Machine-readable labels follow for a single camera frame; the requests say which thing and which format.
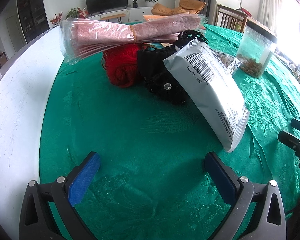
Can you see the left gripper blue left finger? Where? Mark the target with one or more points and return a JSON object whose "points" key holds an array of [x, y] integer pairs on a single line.
{"points": [[36, 218]]}

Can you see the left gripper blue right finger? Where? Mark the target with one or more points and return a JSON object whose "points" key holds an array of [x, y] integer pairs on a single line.
{"points": [[268, 218]]}

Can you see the white barcode snack bag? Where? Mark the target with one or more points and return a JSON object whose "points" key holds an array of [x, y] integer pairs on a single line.
{"points": [[212, 89]]}

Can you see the black lace hair scrunchies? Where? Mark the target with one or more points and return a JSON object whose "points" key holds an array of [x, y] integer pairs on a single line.
{"points": [[154, 75]]}

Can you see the red yarn ball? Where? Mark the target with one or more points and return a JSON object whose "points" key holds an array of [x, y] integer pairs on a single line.
{"points": [[121, 64]]}

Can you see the pink cloth pack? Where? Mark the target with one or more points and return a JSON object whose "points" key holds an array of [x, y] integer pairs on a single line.
{"points": [[81, 38]]}

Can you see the wooden cotton swab pack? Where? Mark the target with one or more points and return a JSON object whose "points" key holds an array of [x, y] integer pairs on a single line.
{"points": [[231, 63]]}

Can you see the teal sachet with cord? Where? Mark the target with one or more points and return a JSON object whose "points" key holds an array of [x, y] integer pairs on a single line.
{"points": [[153, 46]]}

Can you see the clear jar black lid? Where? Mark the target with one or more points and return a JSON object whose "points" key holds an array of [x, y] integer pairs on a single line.
{"points": [[256, 48]]}

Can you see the green satin tablecloth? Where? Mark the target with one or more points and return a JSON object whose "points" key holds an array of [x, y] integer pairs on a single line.
{"points": [[151, 184]]}

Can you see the white cardboard box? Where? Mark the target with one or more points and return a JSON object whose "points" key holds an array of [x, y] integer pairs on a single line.
{"points": [[24, 91]]}

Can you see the wooden dining chair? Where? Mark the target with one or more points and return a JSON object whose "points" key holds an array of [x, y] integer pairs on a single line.
{"points": [[230, 18]]}

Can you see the orange lounge chair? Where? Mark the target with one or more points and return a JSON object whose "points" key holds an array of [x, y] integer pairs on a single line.
{"points": [[184, 7]]}

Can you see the orange paperback book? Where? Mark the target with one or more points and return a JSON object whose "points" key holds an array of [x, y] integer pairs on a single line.
{"points": [[153, 17]]}

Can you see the white tv cabinet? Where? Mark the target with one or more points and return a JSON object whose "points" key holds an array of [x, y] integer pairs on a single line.
{"points": [[130, 15]]}

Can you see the red flower vase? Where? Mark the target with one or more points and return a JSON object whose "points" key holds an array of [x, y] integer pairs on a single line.
{"points": [[56, 20]]}

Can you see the small wooden bench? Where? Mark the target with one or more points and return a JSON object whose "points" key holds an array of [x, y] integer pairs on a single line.
{"points": [[116, 16]]}

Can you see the black display cabinet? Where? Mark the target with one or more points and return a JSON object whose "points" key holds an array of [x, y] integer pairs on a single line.
{"points": [[32, 18]]}

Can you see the black flat television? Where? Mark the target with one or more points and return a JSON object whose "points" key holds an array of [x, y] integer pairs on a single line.
{"points": [[94, 6]]}

